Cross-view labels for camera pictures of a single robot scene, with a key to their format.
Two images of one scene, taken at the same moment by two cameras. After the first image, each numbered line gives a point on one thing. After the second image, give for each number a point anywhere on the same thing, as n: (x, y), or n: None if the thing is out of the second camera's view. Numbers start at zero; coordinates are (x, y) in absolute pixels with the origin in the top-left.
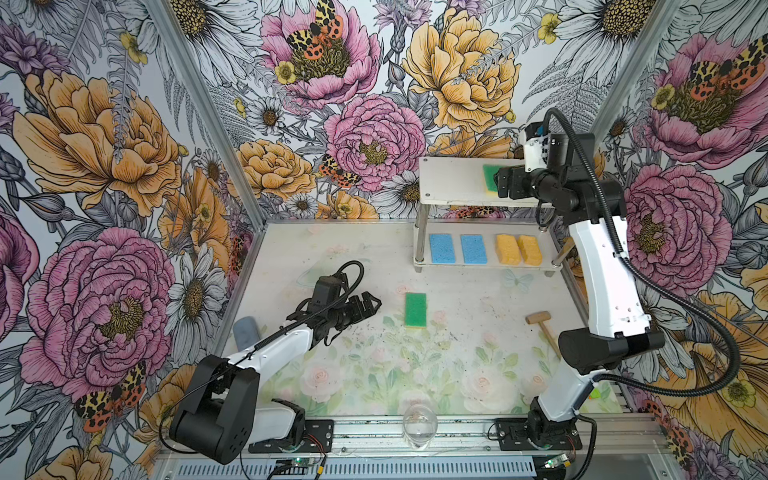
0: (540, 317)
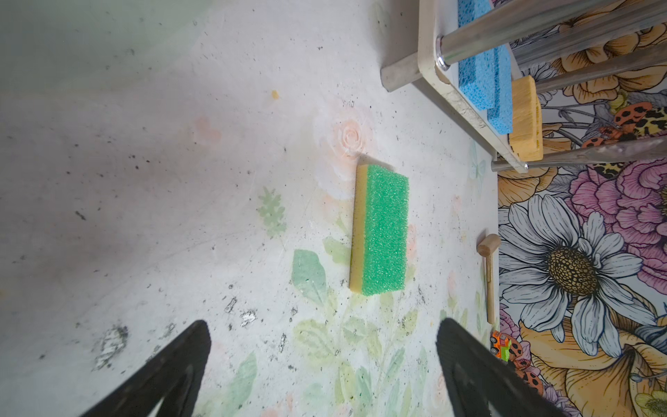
0: (486, 247)
